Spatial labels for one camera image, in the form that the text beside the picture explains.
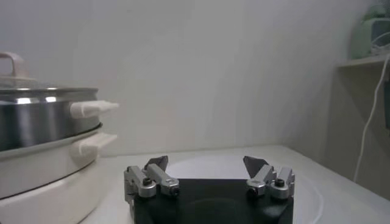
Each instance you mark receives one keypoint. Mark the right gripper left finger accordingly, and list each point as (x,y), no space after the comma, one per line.
(146,185)

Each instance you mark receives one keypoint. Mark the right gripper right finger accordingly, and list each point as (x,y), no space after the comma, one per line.
(262,179)

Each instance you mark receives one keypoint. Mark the round glass pot lid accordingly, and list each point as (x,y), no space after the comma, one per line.
(16,65)

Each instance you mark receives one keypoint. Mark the stainless steel steamer basket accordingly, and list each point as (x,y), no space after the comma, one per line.
(39,121)

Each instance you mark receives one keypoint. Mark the white round plate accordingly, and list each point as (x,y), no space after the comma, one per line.
(213,167)

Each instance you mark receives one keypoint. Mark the white electric cooker pot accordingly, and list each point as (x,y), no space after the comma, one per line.
(45,182)

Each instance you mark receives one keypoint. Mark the white shelf cabinet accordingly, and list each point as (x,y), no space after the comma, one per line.
(350,121)

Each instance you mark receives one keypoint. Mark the mint green appliance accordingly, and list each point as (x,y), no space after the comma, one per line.
(362,39)

